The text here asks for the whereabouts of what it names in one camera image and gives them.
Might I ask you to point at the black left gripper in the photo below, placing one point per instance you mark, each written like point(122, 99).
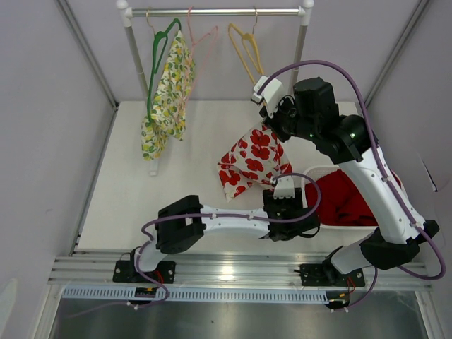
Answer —
point(296, 203)

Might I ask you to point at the pink hanger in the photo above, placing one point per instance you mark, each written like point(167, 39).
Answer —
point(197, 56)

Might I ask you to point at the aluminium mounting rail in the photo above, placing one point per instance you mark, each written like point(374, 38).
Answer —
point(192, 270)

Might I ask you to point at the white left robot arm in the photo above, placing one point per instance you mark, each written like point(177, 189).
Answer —
point(183, 223)

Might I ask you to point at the green hanger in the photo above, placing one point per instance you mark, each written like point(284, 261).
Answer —
point(160, 41)

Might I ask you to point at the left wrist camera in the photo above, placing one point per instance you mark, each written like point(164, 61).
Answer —
point(284, 187)

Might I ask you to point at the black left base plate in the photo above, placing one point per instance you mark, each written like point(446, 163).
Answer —
point(125, 272)

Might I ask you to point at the yellow hanger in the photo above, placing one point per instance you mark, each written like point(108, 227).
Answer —
point(246, 41)

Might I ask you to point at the white clothes rack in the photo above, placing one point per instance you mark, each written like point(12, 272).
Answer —
point(218, 112)

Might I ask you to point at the lemon print skirt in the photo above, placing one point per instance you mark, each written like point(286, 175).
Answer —
point(166, 112)

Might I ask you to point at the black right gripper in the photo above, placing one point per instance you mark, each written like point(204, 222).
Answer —
point(272, 123)

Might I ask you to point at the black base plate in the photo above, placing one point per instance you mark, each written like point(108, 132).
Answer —
point(314, 275)
point(125, 272)

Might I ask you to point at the red poppy print cloth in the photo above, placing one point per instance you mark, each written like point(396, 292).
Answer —
point(255, 158)

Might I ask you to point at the white slotted cable duct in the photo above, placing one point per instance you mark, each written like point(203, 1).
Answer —
point(192, 294)

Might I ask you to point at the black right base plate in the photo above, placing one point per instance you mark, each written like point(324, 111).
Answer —
point(314, 275)

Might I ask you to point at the white laundry basket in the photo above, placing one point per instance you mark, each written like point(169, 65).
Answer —
point(314, 173)

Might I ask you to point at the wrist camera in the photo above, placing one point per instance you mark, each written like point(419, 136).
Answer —
point(269, 93)
point(284, 187)

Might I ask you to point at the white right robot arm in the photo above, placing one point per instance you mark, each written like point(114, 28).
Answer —
point(311, 113)

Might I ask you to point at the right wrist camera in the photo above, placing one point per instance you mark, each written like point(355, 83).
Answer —
point(269, 93)

